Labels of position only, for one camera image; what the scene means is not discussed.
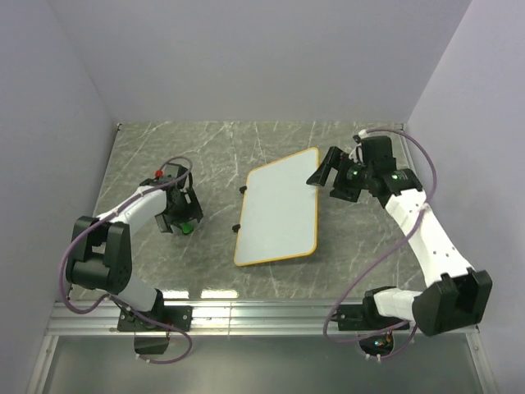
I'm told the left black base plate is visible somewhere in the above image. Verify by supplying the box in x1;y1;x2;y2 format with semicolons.
116;305;193;332

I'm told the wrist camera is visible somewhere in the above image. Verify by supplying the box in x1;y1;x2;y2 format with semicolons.
352;129;372;165
153;165;172;181

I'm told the green whiteboard eraser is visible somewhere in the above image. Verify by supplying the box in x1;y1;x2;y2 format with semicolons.
180;222;194;235

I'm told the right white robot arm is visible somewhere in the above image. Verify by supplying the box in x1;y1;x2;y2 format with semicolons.
306;131;493;337

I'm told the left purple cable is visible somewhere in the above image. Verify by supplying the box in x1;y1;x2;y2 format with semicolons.
59;155;194;365

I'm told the yellow framed whiteboard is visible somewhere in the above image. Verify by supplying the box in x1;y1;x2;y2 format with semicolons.
234;147;319;267

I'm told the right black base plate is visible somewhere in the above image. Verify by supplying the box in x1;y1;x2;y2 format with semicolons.
331;304;410;332

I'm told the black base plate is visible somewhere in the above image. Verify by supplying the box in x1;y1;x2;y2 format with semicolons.
331;304;410;332
116;305;193;332

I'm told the aluminium mounting rail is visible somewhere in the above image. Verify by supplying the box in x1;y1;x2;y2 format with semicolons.
44;299;479;338

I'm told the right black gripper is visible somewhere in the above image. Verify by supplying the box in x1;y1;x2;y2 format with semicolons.
306;146;373;203

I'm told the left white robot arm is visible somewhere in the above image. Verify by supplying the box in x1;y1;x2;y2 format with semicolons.
60;156;203;330

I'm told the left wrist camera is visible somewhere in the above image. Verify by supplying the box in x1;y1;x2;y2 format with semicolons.
153;165;172;181

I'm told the whiteboard wire stand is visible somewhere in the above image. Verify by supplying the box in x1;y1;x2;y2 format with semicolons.
231;185;248;234

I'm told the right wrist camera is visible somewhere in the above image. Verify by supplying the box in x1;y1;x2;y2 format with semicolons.
352;129;372;165

